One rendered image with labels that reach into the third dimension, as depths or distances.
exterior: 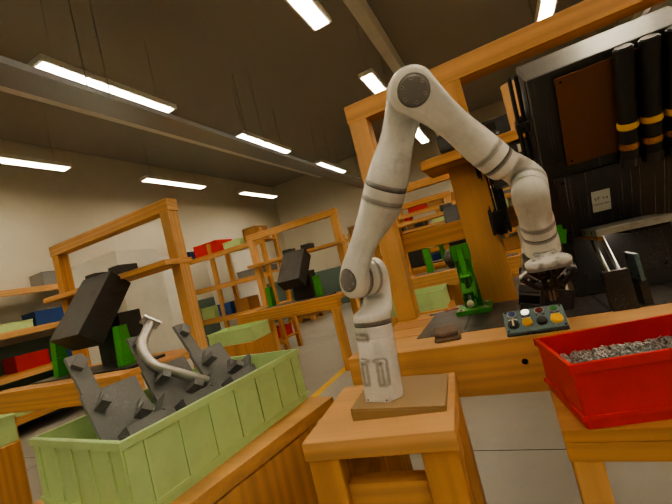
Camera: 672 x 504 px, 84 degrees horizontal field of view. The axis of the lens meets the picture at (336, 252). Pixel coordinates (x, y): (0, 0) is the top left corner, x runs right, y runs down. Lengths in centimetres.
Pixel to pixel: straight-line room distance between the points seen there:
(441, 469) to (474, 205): 114
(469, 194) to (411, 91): 100
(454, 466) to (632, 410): 33
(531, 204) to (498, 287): 90
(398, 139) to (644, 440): 70
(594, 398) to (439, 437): 29
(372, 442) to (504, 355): 48
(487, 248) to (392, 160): 97
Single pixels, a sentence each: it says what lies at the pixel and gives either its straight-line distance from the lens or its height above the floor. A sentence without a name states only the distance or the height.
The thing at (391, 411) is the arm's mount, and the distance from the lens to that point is 89.
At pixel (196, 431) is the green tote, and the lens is 103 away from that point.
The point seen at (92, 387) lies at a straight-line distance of 125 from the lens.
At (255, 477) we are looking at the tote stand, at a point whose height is 74.
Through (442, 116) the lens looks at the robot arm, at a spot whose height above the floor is 142.
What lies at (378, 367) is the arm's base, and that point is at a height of 95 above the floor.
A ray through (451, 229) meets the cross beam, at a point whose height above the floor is 124.
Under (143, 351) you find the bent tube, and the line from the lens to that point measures 128.
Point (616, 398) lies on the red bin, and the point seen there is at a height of 85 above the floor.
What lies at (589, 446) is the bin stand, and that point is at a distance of 89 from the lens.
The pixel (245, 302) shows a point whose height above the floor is 99.
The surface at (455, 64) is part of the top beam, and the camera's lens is 184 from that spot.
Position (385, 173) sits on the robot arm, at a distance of 79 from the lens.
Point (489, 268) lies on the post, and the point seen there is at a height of 104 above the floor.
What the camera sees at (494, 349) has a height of 87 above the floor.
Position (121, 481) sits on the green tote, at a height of 88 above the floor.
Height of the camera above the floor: 119
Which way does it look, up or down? 3 degrees up
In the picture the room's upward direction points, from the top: 14 degrees counter-clockwise
